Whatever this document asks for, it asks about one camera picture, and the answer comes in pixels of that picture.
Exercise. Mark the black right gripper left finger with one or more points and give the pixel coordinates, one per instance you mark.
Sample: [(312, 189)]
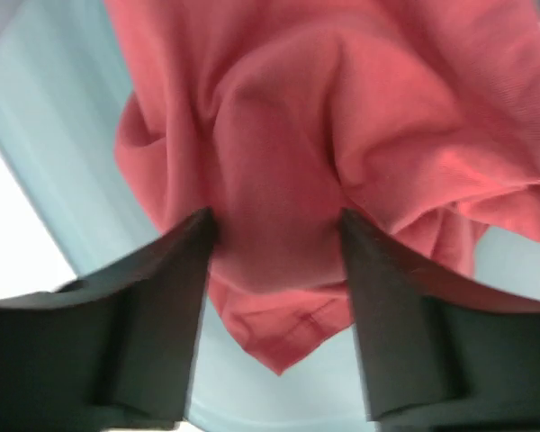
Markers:
[(114, 349)]

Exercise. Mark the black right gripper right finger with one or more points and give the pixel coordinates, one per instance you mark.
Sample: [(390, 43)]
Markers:
[(436, 347)]

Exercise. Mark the red t shirt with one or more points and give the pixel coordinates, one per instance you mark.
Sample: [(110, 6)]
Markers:
[(422, 115)]

